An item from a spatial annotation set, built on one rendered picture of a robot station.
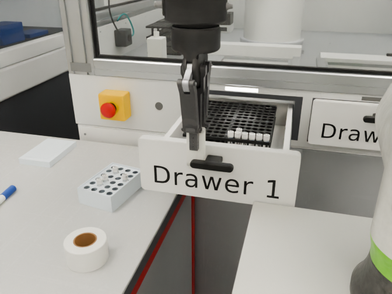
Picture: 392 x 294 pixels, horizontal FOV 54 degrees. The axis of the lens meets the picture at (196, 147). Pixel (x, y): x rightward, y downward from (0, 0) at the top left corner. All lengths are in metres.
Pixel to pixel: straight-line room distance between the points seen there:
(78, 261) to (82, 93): 0.56
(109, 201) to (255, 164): 0.30
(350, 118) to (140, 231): 0.54
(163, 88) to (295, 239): 0.55
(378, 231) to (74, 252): 0.44
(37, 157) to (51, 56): 0.68
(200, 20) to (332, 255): 0.38
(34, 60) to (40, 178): 0.67
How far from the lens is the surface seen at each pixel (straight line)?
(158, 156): 0.71
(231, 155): 0.67
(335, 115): 0.95
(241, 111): 0.92
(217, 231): 1.16
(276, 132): 0.97
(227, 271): 1.26
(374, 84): 0.96
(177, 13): 0.56
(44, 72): 1.60
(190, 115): 0.59
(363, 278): 0.54
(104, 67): 1.06
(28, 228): 0.81
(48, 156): 1.03
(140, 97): 1.03
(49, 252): 0.74
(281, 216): 0.67
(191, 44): 0.57
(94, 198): 0.81
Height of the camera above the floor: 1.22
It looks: 26 degrees down
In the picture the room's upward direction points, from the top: straight up
